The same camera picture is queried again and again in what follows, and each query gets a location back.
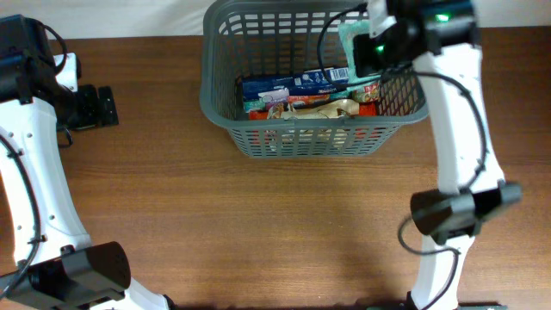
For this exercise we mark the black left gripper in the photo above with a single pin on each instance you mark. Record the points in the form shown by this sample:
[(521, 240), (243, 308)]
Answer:
[(91, 96)]

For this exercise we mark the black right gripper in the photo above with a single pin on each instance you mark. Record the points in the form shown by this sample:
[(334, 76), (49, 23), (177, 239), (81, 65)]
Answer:
[(362, 52)]

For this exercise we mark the light green tissue packet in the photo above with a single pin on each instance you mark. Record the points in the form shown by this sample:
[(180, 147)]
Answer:
[(347, 32)]

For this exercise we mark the green lid jar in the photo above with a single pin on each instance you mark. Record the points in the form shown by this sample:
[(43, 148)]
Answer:
[(367, 93)]

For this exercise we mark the blue cardboard box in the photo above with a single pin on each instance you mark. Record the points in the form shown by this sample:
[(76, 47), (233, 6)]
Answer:
[(306, 88)]

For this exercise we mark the orange spaghetti package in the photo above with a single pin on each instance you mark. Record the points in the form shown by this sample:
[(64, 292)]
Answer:
[(366, 110)]

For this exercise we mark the beige snack bag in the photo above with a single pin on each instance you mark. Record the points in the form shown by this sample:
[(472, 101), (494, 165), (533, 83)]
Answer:
[(334, 110)]

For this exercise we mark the grey plastic basket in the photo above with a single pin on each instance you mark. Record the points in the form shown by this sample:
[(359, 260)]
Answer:
[(244, 39)]

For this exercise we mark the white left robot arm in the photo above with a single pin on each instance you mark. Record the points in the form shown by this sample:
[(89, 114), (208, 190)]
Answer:
[(42, 104)]

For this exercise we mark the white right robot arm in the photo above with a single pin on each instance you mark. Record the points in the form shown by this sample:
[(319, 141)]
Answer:
[(438, 43)]

